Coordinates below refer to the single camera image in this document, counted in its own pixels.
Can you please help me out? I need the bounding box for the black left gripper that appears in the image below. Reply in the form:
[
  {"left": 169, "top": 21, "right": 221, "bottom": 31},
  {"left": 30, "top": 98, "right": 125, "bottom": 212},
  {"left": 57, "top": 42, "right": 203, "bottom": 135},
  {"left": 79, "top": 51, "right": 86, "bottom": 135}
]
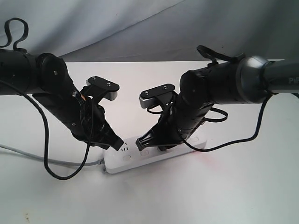
[{"left": 70, "top": 93, "right": 124, "bottom": 151}]

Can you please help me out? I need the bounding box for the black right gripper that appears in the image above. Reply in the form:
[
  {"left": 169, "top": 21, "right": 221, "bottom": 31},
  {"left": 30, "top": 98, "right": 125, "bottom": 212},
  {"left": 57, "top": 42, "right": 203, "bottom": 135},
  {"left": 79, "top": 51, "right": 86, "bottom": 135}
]
[{"left": 135, "top": 105, "right": 187, "bottom": 151}]

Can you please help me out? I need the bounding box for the white five-outlet power strip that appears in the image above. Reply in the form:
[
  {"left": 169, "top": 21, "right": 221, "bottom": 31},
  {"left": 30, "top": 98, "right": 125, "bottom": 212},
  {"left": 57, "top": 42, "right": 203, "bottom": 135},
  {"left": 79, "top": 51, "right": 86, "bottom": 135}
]
[{"left": 103, "top": 137, "right": 193, "bottom": 174}]

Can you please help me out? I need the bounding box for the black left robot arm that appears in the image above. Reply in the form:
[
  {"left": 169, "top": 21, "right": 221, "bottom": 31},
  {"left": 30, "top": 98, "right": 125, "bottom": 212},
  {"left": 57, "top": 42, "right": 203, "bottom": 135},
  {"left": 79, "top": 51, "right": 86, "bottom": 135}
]
[{"left": 0, "top": 49, "right": 123, "bottom": 150}]

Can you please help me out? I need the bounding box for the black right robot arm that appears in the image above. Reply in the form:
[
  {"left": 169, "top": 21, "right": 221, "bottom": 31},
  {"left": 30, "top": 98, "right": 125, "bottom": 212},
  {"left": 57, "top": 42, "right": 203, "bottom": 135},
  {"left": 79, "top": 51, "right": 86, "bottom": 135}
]
[{"left": 136, "top": 56, "right": 299, "bottom": 150}]

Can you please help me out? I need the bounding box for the grey backdrop cloth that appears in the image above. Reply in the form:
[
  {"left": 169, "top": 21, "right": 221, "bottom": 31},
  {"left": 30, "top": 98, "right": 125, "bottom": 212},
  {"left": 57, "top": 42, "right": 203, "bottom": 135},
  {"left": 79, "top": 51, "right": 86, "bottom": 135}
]
[{"left": 0, "top": 0, "right": 299, "bottom": 62}]

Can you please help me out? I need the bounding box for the grey power cord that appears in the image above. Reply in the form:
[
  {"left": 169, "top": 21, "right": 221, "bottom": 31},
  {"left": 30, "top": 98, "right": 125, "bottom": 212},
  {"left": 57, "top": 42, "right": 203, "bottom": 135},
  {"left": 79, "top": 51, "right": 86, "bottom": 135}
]
[{"left": 0, "top": 144, "right": 105, "bottom": 168}]

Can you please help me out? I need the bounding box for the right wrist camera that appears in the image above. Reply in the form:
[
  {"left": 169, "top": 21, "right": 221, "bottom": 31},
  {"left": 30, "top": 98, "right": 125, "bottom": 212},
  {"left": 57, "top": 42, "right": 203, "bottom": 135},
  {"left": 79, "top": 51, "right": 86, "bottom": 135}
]
[{"left": 139, "top": 84, "right": 175, "bottom": 110}]

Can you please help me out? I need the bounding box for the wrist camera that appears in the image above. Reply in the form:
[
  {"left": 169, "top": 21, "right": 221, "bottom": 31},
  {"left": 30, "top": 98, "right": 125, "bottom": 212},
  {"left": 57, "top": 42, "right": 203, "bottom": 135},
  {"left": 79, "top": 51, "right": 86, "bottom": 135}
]
[
  {"left": 85, "top": 76, "right": 120, "bottom": 102},
  {"left": 139, "top": 84, "right": 175, "bottom": 110}
]

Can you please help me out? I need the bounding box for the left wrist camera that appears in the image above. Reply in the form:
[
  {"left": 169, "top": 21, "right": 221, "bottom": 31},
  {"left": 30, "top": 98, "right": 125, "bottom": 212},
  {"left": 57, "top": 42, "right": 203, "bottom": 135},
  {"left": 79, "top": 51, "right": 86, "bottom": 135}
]
[{"left": 85, "top": 76, "right": 120, "bottom": 102}]

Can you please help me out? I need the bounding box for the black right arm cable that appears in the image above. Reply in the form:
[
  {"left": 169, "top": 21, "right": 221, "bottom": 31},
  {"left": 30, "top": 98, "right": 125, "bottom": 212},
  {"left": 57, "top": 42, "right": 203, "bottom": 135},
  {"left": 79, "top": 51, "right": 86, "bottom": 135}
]
[{"left": 147, "top": 44, "right": 276, "bottom": 153}]

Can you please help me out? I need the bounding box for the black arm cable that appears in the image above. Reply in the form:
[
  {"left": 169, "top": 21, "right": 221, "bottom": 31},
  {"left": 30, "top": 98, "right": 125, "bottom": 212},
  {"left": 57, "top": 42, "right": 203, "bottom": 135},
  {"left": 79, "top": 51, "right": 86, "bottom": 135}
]
[
  {"left": 0, "top": 18, "right": 99, "bottom": 181},
  {"left": 147, "top": 44, "right": 276, "bottom": 153}
]

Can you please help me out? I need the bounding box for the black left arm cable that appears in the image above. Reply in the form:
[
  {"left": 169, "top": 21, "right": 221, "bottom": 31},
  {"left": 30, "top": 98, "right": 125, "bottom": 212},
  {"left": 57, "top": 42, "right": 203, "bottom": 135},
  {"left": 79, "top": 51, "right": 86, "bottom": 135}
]
[{"left": 0, "top": 18, "right": 99, "bottom": 181}]

